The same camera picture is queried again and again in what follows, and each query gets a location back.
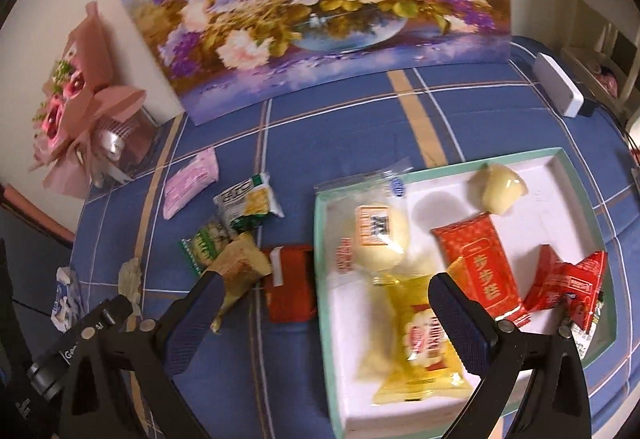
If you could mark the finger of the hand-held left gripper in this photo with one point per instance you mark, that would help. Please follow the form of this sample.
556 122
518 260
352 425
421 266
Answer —
110 314

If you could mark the pink snack packet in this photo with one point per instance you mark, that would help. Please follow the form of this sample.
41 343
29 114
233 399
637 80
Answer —
190 181

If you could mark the yellow snack packet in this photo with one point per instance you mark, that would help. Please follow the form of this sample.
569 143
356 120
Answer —
425 359

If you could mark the red packet with white strip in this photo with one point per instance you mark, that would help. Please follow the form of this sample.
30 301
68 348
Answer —
292 289

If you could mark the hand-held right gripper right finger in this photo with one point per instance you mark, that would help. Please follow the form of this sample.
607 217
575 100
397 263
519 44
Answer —
452 319

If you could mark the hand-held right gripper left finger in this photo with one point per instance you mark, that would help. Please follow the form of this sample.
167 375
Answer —
197 314

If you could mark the small red snack packet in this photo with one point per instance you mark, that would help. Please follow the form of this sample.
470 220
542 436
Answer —
560 289

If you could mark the pink flower bouquet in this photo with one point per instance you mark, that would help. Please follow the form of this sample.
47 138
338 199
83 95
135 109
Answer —
80 119

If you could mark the white power adapter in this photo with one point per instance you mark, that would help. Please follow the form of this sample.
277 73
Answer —
557 84

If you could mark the teal shallow box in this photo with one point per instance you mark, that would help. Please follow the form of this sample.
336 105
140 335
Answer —
350 369

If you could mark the pale snack wrapper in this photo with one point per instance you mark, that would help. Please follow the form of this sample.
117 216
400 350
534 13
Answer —
131 276

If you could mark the blue white tissue pack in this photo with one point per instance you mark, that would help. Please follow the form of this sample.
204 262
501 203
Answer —
67 299

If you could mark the white bun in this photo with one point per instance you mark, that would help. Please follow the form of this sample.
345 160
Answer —
380 239

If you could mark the black plug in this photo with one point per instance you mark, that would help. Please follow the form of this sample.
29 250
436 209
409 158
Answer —
587 108

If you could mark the blue plaid tablecloth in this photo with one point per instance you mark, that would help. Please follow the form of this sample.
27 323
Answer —
250 384

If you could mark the white and green snack packet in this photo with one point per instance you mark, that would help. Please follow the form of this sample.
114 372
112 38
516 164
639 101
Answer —
247 201

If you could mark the orange yellow cracker packet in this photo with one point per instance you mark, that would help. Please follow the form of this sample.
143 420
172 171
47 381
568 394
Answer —
240 264

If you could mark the red gold-print packet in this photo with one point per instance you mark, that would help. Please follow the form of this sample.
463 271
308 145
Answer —
475 254

